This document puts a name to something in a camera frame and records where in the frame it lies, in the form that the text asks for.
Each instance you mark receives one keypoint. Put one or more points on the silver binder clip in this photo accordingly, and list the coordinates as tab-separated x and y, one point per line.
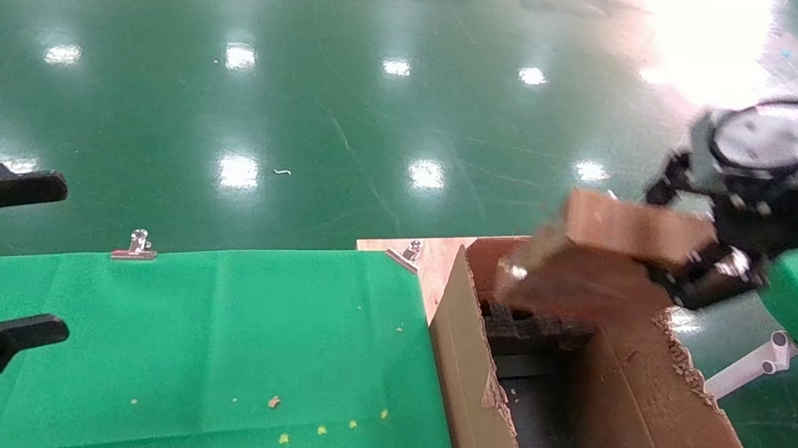
404	254
135	248

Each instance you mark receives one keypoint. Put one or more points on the small brown paper scrap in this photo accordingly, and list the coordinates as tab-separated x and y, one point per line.
274	401

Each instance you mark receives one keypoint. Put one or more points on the small white floor scrap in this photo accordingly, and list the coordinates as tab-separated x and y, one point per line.
282	172

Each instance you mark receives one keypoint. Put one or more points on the large open brown carton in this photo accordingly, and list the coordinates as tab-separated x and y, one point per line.
470	385

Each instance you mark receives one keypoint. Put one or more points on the white metal table leg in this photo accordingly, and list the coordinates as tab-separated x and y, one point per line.
754	367

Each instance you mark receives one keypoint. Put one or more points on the small brown cardboard box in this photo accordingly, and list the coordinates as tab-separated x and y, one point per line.
634	228

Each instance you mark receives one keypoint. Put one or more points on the large green table cloth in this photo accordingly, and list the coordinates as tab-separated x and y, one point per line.
164	340

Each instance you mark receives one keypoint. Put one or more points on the black foam insert block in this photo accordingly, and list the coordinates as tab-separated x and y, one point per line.
530	331

